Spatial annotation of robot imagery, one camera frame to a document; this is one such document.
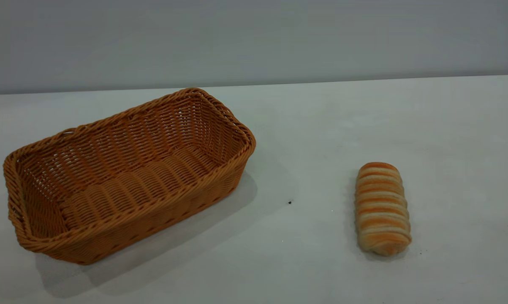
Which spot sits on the orange woven wicker basket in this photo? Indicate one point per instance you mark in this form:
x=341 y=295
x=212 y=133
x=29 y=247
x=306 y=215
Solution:
x=123 y=190

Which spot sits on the striped bread roll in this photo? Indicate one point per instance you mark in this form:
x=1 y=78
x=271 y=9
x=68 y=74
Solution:
x=381 y=209

